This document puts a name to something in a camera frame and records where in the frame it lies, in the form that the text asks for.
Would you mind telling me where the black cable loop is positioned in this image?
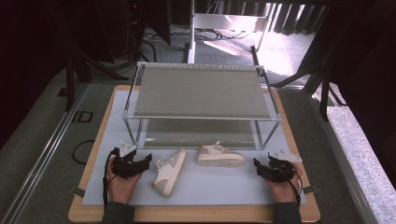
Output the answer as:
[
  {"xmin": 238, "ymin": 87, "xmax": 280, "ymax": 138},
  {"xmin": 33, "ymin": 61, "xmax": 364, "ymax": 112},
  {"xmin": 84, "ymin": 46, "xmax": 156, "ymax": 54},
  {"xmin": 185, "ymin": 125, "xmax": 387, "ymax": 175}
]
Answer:
[{"xmin": 72, "ymin": 139, "xmax": 96, "ymax": 166}]

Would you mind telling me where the black metal stand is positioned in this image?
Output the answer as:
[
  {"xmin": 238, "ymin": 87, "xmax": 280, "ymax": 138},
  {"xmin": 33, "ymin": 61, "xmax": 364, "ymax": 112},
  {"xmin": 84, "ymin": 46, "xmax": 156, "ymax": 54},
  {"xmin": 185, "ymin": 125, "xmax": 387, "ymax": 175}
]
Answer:
[
  {"xmin": 270, "ymin": 60, "xmax": 349, "ymax": 122},
  {"xmin": 64, "ymin": 46, "xmax": 129, "ymax": 113}
]

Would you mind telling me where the pleated curtain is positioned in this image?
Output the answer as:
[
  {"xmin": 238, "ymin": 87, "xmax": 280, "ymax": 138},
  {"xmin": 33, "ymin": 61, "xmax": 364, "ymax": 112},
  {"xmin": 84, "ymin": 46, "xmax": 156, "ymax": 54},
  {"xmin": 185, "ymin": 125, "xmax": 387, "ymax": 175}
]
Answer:
[{"xmin": 214, "ymin": 0, "xmax": 330, "ymax": 35}]

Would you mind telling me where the metal frame shoe rack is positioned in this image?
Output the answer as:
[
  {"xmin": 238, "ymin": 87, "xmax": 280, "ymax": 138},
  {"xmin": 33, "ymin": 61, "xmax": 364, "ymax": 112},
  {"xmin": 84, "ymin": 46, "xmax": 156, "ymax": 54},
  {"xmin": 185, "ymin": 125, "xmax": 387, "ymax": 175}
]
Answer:
[{"xmin": 121, "ymin": 61, "xmax": 283, "ymax": 151}]

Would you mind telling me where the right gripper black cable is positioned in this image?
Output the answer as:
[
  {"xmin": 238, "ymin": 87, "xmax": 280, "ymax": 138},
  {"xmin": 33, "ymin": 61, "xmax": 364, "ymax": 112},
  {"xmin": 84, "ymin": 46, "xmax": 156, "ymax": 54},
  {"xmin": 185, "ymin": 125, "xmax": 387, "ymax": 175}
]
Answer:
[{"xmin": 278, "ymin": 166, "xmax": 304, "ymax": 209}]

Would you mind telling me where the white desk frame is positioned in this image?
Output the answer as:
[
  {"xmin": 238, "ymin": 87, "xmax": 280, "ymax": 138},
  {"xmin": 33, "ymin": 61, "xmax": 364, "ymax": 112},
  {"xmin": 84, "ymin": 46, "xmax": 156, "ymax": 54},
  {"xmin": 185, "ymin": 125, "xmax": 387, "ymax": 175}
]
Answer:
[{"xmin": 186, "ymin": 0, "xmax": 273, "ymax": 65}]

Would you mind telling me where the bundle of floor cables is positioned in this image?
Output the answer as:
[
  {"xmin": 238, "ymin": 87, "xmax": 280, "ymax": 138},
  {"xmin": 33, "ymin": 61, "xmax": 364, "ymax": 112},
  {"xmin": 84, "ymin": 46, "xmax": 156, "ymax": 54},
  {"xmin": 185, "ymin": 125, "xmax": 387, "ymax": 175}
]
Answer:
[{"xmin": 191, "ymin": 27, "xmax": 250, "ymax": 43}]

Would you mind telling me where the person's left hand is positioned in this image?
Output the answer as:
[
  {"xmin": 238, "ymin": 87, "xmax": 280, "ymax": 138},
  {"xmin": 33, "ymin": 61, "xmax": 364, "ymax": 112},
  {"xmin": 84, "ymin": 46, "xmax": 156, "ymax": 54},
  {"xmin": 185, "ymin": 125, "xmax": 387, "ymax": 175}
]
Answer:
[{"xmin": 106, "ymin": 158, "xmax": 143, "ymax": 205}]

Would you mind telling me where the person's right hand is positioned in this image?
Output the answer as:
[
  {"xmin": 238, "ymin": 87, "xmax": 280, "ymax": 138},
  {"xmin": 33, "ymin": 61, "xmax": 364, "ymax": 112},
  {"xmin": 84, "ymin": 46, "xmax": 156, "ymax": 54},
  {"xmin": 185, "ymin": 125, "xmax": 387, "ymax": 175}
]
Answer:
[{"xmin": 265, "ymin": 162, "xmax": 304, "ymax": 204}]

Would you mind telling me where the wooden board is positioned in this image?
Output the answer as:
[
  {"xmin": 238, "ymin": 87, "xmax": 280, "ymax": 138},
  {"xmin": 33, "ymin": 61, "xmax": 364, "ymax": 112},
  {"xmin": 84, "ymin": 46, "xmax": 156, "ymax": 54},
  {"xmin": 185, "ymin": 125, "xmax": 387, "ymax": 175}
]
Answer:
[{"xmin": 67, "ymin": 84, "xmax": 321, "ymax": 224}]

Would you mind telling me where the metal floor rail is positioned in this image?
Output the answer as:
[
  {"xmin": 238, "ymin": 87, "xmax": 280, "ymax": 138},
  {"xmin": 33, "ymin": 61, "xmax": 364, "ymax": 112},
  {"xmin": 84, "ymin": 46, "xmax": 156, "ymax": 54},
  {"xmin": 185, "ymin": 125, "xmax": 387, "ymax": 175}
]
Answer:
[
  {"xmin": 0, "ymin": 82, "xmax": 90, "ymax": 224},
  {"xmin": 306, "ymin": 89, "xmax": 379, "ymax": 224}
]

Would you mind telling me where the white table mat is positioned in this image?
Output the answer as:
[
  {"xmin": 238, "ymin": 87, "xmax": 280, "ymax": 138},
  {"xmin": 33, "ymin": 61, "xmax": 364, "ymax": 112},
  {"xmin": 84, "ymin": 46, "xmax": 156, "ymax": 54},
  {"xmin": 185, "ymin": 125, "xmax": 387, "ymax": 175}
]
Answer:
[{"xmin": 81, "ymin": 90, "xmax": 308, "ymax": 206}]

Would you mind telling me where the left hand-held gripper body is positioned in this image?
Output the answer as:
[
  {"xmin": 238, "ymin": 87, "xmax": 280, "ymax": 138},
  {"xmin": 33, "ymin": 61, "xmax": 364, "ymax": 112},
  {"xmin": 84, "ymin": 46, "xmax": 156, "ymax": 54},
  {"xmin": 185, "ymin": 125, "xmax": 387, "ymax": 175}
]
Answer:
[{"xmin": 108, "ymin": 140, "xmax": 145, "ymax": 180}]

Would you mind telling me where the black floor socket frame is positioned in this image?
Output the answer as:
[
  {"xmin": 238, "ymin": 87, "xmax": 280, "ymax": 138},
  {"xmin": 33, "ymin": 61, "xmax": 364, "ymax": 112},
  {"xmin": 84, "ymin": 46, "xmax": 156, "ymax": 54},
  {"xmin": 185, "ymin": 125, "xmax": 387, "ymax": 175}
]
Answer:
[{"xmin": 71, "ymin": 110, "xmax": 94, "ymax": 124}]

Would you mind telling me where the white and beige sneaker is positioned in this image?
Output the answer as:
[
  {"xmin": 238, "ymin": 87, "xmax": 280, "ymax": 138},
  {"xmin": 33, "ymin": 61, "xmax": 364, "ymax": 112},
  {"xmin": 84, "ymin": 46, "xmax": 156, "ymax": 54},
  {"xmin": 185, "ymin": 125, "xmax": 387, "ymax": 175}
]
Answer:
[
  {"xmin": 150, "ymin": 148, "xmax": 188, "ymax": 199},
  {"xmin": 195, "ymin": 140, "xmax": 247, "ymax": 169}
]

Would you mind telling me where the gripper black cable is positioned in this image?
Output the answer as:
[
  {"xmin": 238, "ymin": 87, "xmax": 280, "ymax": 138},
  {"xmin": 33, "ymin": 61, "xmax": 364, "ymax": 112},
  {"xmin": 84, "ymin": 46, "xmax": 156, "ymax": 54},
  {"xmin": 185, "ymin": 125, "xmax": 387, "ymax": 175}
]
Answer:
[
  {"xmin": 278, "ymin": 166, "xmax": 304, "ymax": 209},
  {"xmin": 102, "ymin": 148, "xmax": 121, "ymax": 210}
]

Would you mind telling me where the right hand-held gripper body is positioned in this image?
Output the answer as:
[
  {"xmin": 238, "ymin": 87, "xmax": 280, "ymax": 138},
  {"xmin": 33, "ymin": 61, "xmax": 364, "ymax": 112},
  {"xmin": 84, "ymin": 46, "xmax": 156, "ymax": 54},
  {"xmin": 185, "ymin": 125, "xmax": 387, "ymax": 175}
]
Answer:
[{"xmin": 260, "ymin": 148, "xmax": 304, "ymax": 184}]

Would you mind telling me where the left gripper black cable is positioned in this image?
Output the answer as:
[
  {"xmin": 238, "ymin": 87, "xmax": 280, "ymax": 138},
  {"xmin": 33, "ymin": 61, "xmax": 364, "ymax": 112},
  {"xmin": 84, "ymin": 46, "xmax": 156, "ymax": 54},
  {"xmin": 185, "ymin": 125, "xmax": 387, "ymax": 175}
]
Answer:
[{"xmin": 102, "ymin": 148, "xmax": 121, "ymax": 210}]

